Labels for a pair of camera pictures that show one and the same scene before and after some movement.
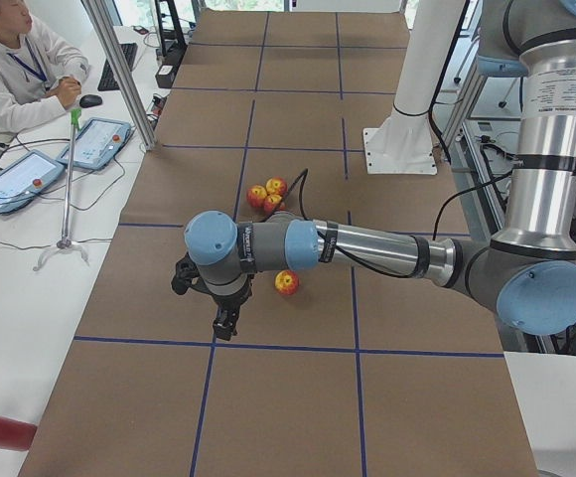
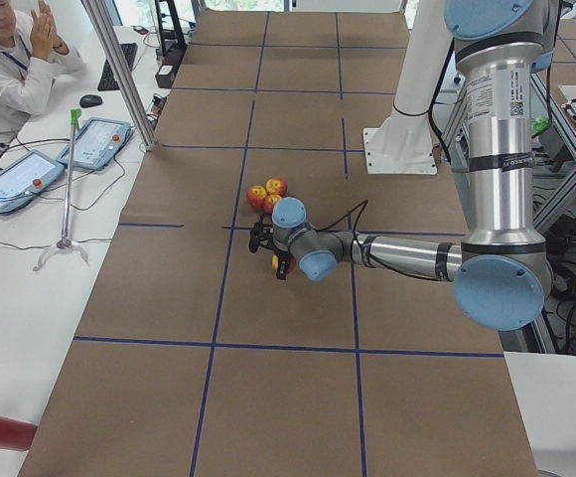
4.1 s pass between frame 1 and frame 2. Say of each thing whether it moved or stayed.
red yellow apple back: stayed
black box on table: stayed
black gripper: moved
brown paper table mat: stayed
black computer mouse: stayed
